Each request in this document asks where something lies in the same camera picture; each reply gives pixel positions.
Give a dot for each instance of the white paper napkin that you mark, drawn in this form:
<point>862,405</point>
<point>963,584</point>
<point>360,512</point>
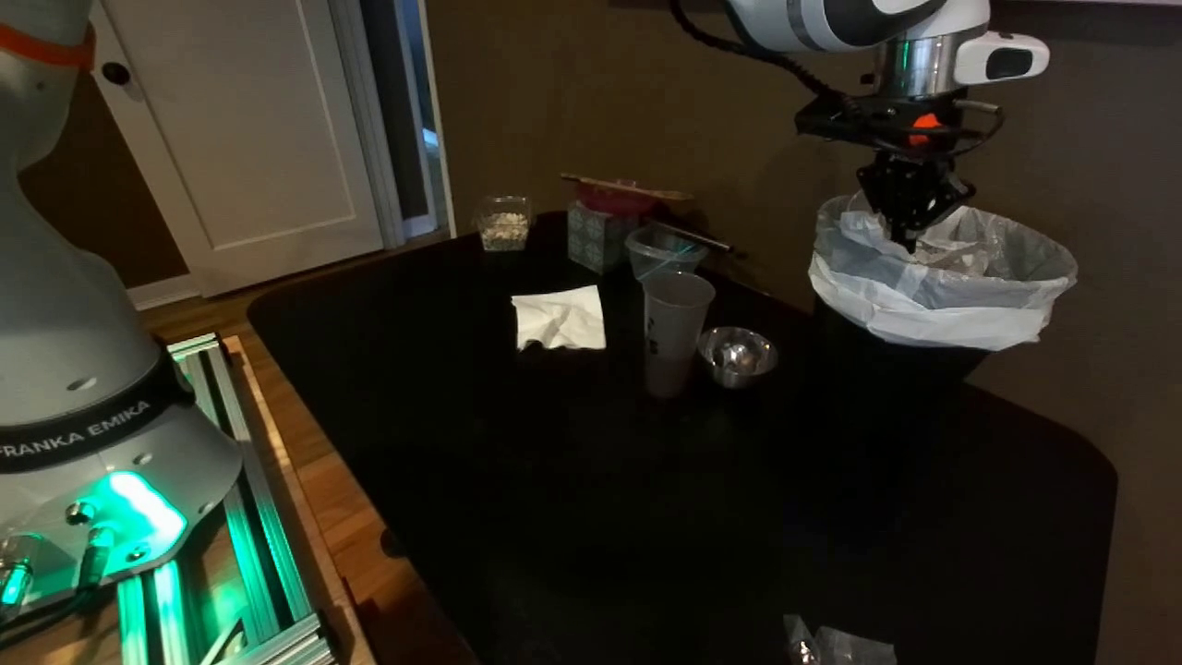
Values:
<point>560,320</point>

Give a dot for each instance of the black tray of popcorn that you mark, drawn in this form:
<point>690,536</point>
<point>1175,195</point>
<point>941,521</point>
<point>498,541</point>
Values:
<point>503,227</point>

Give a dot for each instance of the small clear glass bowl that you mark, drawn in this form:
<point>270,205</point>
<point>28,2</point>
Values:
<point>737,356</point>

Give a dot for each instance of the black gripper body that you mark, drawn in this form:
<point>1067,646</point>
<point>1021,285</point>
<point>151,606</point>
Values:
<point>917,183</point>

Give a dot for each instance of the black trash bin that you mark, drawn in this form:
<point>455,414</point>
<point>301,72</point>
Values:
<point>890,375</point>

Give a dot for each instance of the crumpled white paper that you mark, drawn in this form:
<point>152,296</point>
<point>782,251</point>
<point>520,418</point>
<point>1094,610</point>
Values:
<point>963,262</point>

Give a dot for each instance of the clear bag of orange candy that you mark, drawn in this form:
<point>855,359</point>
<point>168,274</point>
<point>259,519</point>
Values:
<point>837,646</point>

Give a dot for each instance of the grey translucent plastic cup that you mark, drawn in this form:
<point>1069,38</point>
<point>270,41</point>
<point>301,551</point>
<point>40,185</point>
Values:
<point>674,326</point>

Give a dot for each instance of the dark round door knob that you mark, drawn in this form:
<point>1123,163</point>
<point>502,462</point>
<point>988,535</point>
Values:
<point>118,76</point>

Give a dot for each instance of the white panel door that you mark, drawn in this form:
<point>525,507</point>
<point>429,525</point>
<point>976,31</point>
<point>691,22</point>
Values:
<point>247,122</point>

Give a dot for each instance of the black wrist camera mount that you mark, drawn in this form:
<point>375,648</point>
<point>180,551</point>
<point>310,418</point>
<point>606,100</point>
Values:
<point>862,122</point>

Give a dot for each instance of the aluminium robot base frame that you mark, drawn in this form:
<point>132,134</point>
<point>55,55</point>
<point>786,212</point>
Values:
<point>223,579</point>

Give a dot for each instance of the clear plastic food container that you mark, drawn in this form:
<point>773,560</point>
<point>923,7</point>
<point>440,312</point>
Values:
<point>658,251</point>

